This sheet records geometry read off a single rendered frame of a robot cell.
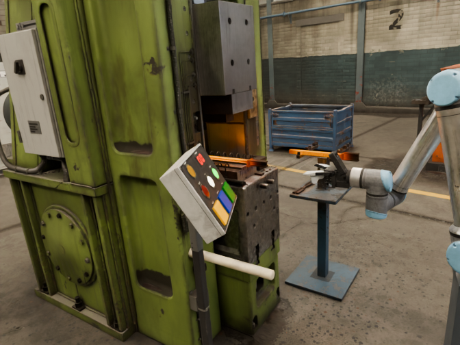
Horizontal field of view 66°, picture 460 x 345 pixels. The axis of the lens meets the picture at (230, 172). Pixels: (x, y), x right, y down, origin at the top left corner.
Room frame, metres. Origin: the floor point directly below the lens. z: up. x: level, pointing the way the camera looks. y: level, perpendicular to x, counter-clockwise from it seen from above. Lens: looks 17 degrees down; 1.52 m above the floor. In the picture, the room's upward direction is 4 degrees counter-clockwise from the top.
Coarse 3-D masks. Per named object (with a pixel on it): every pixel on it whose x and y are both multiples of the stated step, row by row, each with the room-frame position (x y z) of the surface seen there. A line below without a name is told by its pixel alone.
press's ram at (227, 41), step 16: (208, 16) 1.70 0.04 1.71; (224, 16) 1.69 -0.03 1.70; (240, 16) 1.81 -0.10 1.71; (208, 32) 1.70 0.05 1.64; (224, 32) 1.68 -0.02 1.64; (240, 32) 1.80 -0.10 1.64; (208, 48) 1.71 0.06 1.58; (224, 48) 1.68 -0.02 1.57; (240, 48) 1.79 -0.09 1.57; (208, 64) 1.71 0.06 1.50; (224, 64) 1.67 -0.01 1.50; (240, 64) 1.79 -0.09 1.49; (208, 80) 1.71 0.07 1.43; (224, 80) 1.66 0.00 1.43; (240, 80) 1.78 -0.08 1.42; (256, 80) 1.91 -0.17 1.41
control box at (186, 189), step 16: (192, 160) 1.25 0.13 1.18; (208, 160) 1.39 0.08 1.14; (176, 176) 1.11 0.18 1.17; (192, 176) 1.15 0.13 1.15; (208, 176) 1.28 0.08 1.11; (176, 192) 1.11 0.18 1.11; (192, 192) 1.10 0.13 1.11; (224, 192) 1.31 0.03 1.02; (192, 208) 1.10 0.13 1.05; (208, 208) 1.10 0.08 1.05; (224, 208) 1.21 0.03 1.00; (192, 224) 1.10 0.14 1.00; (208, 224) 1.09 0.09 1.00; (208, 240) 1.09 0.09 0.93
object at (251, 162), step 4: (212, 156) 1.95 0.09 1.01; (216, 156) 1.94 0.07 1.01; (228, 160) 1.86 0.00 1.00; (232, 160) 1.85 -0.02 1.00; (236, 160) 1.83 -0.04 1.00; (240, 160) 1.82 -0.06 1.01; (244, 160) 1.81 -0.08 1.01; (248, 160) 1.78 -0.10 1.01; (252, 160) 1.79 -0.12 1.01; (256, 160) 1.78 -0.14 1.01; (260, 160) 1.77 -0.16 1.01; (264, 160) 1.77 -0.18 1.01; (248, 164) 1.78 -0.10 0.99; (252, 164) 1.79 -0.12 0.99; (256, 164) 1.78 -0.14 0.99; (260, 164) 1.76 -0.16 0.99; (264, 164) 1.75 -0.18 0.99
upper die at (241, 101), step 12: (204, 96) 1.79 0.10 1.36; (216, 96) 1.75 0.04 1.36; (228, 96) 1.72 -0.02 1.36; (240, 96) 1.77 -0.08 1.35; (252, 96) 1.87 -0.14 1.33; (204, 108) 1.80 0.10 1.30; (216, 108) 1.76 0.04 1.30; (228, 108) 1.72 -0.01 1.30; (240, 108) 1.77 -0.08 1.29; (252, 108) 1.86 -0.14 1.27
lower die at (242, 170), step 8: (216, 160) 1.89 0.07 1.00; (224, 160) 1.87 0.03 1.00; (224, 168) 1.78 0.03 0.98; (232, 168) 1.77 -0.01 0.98; (240, 168) 1.74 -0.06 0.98; (248, 168) 1.80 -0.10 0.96; (256, 168) 1.87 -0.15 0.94; (224, 176) 1.75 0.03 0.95; (232, 176) 1.72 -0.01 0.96; (240, 176) 1.73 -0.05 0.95; (248, 176) 1.80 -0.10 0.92
